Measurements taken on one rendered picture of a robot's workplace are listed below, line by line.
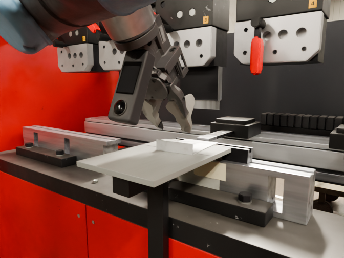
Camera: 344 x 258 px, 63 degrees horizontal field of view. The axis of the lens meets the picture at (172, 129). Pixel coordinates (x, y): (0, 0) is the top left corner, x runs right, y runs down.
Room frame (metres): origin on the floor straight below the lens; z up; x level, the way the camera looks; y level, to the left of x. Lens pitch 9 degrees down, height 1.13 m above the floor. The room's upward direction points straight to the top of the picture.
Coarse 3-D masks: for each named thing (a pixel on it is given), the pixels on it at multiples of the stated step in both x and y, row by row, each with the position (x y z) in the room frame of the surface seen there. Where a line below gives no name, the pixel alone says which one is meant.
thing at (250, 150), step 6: (180, 138) 0.70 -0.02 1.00; (216, 144) 0.64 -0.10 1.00; (222, 144) 0.63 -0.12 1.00; (228, 144) 0.63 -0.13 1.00; (234, 150) 0.59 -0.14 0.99; (240, 150) 0.58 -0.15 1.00; (246, 150) 0.57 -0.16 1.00; (252, 150) 0.59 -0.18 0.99; (222, 156) 0.61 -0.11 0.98; (228, 156) 0.60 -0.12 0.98; (234, 156) 0.59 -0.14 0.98; (240, 156) 0.58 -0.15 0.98; (246, 156) 0.57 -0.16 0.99; (252, 156) 0.60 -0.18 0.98; (240, 162) 0.58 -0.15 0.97; (246, 162) 0.57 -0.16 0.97
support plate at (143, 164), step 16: (144, 144) 0.62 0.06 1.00; (80, 160) 0.49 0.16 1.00; (96, 160) 0.49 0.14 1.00; (112, 160) 0.49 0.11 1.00; (128, 160) 0.49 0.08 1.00; (144, 160) 0.49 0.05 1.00; (160, 160) 0.49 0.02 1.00; (176, 160) 0.49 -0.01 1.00; (192, 160) 0.49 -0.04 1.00; (208, 160) 0.51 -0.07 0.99; (128, 176) 0.41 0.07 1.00; (144, 176) 0.40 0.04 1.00; (160, 176) 0.40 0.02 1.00; (176, 176) 0.42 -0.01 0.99
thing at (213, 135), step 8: (216, 120) 0.84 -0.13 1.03; (224, 120) 0.82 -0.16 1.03; (232, 120) 0.81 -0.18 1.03; (240, 120) 0.79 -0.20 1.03; (248, 120) 0.80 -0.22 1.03; (216, 128) 0.83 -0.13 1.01; (224, 128) 0.81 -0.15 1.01; (232, 128) 0.79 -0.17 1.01; (240, 128) 0.78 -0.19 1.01; (248, 128) 0.77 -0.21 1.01; (256, 128) 0.82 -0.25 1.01; (200, 136) 0.70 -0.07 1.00; (208, 136) 0.70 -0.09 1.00; (216, 136) 0.70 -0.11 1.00; (224, 136) 0.74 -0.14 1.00; (232, 136) 0.79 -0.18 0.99; (240, 136) 0.78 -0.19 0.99; (248, 136) 0.77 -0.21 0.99
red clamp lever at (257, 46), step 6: (252, 18) 0.50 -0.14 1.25; (258, 18) 0.49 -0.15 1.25; (252, 24) 0.50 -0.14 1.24; (258, 24) 0.49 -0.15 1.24; (264, 24) 0.51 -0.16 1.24; (258, 30) 0.50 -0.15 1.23; (258, 36) 0.50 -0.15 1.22; (252, 42) 0.50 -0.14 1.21; (258, 42) 0.50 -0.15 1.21; (252, 48) 0.50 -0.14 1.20; (258, 48) 0.50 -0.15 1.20; (252, 54) 0.50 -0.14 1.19; (258, 54) 0.50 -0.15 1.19; (252, 60) 0.50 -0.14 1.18; (258, 60) 0.50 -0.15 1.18; (252, 66) 0.50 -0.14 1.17; (258, 66) 0.50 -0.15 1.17; (252, 72) 0.50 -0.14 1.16; (258, 72) 0.50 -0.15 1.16
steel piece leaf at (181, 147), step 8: (160, 144) 0.56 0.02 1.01; (168, 144) 0.55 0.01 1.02; (176, 144) 0.54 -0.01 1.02; (184, 144) 0.54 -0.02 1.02; (192, 144) 0.53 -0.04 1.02; (200, 144) 0.62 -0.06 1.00; (208, 144) 0.62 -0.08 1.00; (176, 152) 0.54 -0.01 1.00; (184, 152) 0.54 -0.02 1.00; (192, 152) 0.53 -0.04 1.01
